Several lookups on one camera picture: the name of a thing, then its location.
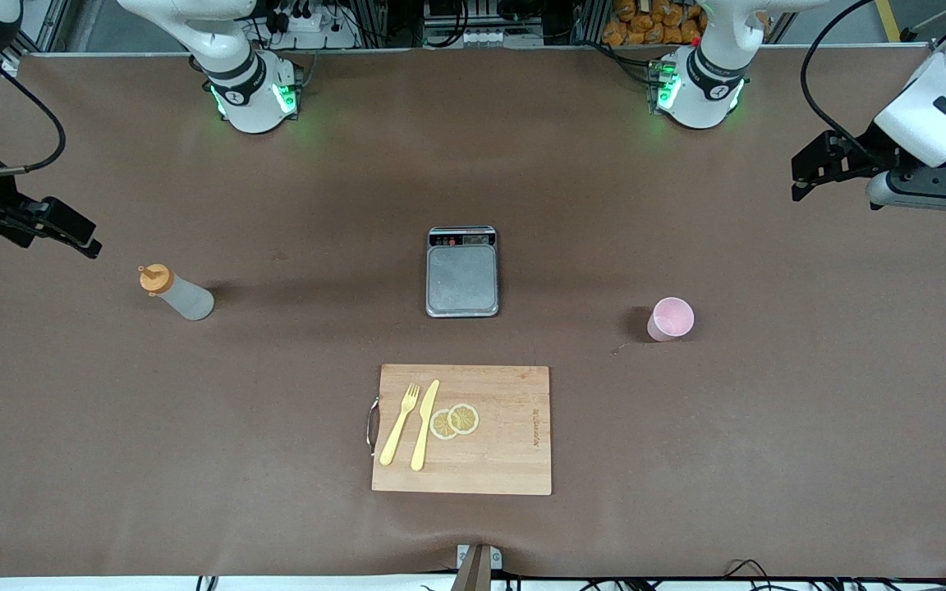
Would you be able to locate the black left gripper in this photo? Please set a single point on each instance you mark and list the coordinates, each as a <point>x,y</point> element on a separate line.
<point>869,155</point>

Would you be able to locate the clear orange-capped sauce bottle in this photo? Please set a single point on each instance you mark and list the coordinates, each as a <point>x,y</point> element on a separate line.
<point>185,300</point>

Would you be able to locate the pink plastic cup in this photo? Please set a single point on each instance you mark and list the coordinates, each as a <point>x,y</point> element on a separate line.
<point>670,320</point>

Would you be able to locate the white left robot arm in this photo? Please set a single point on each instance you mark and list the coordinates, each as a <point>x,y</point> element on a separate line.
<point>699,103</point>

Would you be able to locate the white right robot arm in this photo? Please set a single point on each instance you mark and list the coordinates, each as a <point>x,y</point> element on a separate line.
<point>251,107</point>

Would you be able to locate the orange snack pile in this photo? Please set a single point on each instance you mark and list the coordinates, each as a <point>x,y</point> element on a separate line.
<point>645,29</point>

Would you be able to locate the brown table mat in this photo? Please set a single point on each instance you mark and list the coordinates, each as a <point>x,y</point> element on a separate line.
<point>276,451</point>

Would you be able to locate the white power strip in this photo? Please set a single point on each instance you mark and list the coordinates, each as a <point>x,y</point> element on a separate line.
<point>309,25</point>

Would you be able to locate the white connector row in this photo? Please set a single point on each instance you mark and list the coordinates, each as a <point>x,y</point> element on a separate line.
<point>481,37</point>

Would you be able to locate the silver kitchen scale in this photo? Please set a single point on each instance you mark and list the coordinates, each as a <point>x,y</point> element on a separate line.
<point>462,279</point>

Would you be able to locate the yellow plastic fork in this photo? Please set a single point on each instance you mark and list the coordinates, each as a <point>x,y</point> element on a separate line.
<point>397,431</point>

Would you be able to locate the wooden cutting board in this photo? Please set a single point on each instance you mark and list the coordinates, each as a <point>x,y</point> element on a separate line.
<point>506,443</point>

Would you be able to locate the yellow plastic knife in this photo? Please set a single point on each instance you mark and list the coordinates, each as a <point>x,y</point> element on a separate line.
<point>422,431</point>

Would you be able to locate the yellow lemon slice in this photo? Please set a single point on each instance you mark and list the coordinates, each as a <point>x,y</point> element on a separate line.
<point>465,418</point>
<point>442,426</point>

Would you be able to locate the metal table edge bracket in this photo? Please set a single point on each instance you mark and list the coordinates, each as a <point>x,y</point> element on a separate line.
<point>477,566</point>

